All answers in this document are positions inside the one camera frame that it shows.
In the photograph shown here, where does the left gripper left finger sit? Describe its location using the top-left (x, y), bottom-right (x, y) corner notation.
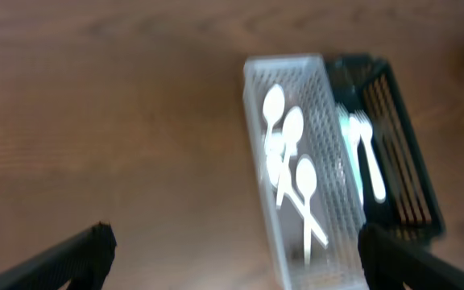
top-left (0, 222), bottom-right (117, 290)

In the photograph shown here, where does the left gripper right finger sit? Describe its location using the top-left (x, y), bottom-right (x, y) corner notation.
top-left (358, 224), bottom-right (464, 290)

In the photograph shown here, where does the white plastic spoon horizontal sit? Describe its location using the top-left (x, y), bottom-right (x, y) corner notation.
top-left (296, 155), bottom-right (317, 265)

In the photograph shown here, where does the clear plastic basket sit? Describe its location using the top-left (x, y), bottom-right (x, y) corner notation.
top-left (243, 54), bottom-right (367, 289)

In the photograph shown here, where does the black plastic basket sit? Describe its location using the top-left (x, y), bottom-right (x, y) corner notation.
top-left (325, 54), bottom-right (445, 247)

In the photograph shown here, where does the white plastic fork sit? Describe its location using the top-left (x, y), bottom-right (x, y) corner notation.
top-left (336, 103), bottom-right (364, 205)
top-left (354, 110), bottom-right (387, 204)

